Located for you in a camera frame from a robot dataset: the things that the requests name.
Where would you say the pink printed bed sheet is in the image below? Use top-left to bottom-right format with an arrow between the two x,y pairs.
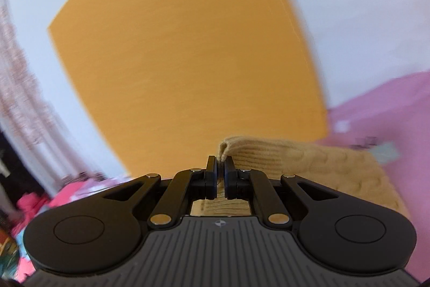
9,70 -> 430,284

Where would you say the pink floral curtain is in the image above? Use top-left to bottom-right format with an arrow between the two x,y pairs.
1,0 -> 108,187

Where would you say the tan cable-knit sweater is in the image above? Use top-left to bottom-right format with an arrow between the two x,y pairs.
190,135 -> 411,220

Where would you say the red pink clothes pile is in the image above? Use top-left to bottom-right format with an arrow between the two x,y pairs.
12,181 -> 85,237

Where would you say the orange wooden headboard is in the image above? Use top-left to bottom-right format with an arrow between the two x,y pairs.
49,0 -> 328,177

